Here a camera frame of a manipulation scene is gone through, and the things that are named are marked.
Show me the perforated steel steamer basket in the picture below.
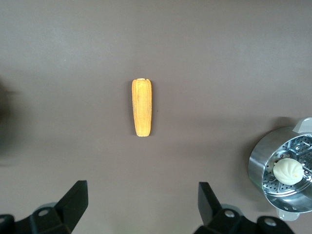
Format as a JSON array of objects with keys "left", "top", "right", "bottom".
[{"left": 263, "top": 135, "right": 312, "bottom": 195}]

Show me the steel pot with pale handles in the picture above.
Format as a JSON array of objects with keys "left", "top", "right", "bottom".
[{"left": 248, "top": 117, "right": 312, "bottom": 222}]

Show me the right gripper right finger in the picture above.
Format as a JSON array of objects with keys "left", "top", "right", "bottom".
[{"left": 192, "top": 181, "right": 295, "bottom": 234}]

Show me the brown table cover sheet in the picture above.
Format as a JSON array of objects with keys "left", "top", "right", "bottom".
[{"left": 0, "top": 0, "right": 312, "bottom": 234}]

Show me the white steamed bun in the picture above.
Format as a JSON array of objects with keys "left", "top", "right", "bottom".
[{"left": 272, "top": 158, "right": 304, "bottom": 185}]

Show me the yellow corn cob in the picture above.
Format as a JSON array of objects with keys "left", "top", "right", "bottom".
[{"left": 131, "top": 78, "right": 154, "bottom": 137}]

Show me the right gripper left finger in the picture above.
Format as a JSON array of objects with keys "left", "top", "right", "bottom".
[{"left": 0, "top": 180, "right": 88, "bottom": 234}]

